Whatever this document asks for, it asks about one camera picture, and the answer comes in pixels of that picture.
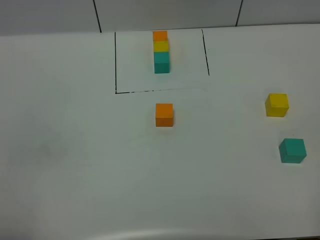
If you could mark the orange template block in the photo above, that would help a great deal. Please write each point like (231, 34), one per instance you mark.
(160, 36)

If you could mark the teal template block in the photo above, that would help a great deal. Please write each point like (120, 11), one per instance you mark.
(161, 62)

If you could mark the yellow template block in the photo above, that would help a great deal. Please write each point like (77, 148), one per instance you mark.
(161, 46)

